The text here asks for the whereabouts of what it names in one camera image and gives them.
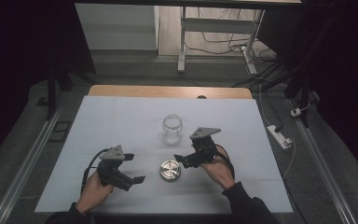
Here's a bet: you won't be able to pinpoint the black floor cables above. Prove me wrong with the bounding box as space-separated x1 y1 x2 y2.
185 7 290 90

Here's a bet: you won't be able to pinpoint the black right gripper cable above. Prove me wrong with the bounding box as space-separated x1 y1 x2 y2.
215 144 236 180

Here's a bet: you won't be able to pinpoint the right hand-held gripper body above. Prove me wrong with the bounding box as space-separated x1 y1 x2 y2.
187 126 223 166

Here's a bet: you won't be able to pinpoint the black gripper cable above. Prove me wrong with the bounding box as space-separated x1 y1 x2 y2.
215 144 236 180
80 147 112 196

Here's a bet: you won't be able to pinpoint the person's right hand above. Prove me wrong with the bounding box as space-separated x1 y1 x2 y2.
199 145 236 191

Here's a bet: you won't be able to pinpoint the white power strip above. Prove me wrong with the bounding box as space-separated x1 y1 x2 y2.
267 124 294 150

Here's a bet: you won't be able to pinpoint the thin white cable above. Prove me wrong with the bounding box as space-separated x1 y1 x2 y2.
280 137 297 182

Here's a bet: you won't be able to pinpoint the white desk frame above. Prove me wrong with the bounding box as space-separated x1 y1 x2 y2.
176 6 266 76

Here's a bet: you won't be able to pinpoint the clear glass jar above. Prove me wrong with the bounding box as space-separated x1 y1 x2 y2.
161 114 184 146

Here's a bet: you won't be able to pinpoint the black stand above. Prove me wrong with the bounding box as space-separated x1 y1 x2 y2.
46 64 73 121

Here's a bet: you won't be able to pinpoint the round metal jar lid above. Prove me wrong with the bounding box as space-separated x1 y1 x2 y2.
159 160 183 183

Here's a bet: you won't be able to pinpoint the metal floor rail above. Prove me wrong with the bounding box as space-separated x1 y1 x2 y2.
286 98 358 224
0 92 70 224

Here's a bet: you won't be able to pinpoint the wooden table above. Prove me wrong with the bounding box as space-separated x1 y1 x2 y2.
88 84 254 101

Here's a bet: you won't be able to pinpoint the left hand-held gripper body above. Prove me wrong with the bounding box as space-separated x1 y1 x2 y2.
96 145 135 191

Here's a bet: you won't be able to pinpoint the person's left hand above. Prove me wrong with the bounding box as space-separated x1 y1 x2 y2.
75 170 117 216

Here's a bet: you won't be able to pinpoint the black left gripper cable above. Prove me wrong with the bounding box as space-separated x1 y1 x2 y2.
80 147 112 196

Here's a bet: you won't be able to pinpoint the black curtain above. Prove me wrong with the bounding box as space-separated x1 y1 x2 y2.
0 0 96 172
256 0 358 188

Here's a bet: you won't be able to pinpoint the white board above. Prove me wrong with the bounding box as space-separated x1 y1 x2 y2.
34 95 295 216

